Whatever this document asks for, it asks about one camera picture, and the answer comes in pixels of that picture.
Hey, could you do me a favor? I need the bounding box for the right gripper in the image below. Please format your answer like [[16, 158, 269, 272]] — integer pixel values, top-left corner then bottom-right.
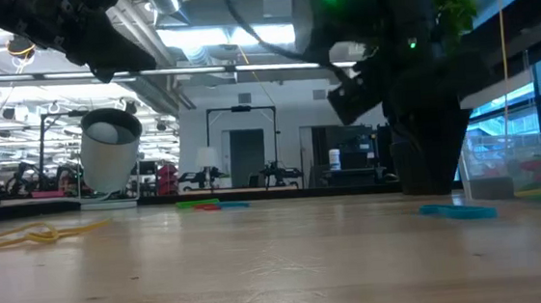
[[378, 46, 500, 197]]

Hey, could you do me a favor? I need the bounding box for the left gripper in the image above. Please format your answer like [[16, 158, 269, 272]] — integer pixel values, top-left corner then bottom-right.
[[61, 0, 158, 86]]

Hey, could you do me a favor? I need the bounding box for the wide black rubber band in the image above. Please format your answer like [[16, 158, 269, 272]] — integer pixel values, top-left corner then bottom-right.
[[468, 175, 516, 204]]

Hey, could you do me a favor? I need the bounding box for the blue rubber band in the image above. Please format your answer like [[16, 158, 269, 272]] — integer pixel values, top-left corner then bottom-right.
[[215, 199, 252, 211], [418, 199, 499, 225]]

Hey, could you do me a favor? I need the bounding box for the yellow rubber band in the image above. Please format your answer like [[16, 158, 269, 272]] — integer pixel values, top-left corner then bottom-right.
[[0, 215, 114, 250]]

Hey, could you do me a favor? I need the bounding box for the clear plastic bin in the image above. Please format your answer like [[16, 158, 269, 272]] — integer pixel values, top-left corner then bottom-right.
[[457, 128, 541, 214]]

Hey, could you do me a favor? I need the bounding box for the black plant pot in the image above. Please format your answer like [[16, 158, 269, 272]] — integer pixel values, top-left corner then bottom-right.
[[388, 118, 449, 200]]

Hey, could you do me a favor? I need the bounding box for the long ceiling light tube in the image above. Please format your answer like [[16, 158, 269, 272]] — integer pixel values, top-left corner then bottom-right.
[[232, 58, 323, 76], [41, 68, 101, 84], [137, 62, 230, 79]]

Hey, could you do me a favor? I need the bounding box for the black cabinet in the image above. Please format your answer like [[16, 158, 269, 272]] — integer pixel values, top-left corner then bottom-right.
[[311, 121, 381, 188]]

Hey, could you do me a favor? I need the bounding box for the white wipes canister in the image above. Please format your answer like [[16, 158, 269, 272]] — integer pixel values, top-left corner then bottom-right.
[[326, 147, 342, 173]]

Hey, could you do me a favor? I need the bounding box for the green leafy plant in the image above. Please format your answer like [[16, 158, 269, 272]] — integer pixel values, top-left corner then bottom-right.
[[432, 0, 482, 55]]

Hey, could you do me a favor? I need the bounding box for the red tool cart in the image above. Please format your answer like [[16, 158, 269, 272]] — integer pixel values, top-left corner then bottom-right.
[[154, 161, 181, 197]]

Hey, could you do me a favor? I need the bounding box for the pink tray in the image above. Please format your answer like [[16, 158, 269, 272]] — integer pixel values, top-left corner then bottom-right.
[[30, 188, 68, 201]]

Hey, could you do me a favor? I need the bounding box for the yellow hanging cable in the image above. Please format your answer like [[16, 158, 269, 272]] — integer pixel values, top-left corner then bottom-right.
[[495, 0, 515, 142]]

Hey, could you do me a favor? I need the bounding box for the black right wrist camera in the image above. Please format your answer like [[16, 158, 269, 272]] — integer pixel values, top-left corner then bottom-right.
[[325, 71, 386, 128]]

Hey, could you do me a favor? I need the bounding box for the black camera rig frame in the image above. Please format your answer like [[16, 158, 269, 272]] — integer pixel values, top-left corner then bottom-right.
[[203, 100, 284, 192], [35, 107, 93, 203]]

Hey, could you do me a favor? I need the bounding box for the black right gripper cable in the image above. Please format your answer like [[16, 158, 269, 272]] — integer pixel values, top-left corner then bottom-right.
[[222, 0, 342, 78]]

